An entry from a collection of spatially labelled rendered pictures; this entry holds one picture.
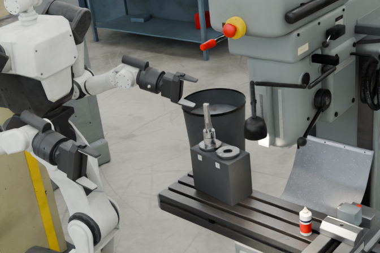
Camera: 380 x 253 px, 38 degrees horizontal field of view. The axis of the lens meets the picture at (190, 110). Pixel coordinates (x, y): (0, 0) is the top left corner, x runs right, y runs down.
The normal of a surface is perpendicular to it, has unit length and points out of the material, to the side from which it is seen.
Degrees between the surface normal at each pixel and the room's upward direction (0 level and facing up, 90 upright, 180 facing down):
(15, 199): 90
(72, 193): 90
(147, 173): 0
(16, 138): 84
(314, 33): 90
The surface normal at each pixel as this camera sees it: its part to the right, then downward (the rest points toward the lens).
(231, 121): 0.51, 0.37
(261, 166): -0.11, -0.91
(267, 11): -0.21, 0.42
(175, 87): -0.41, 0.51
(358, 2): 0.76, 0.19
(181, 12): -0.65, 0.37
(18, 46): 0.26, 0.29
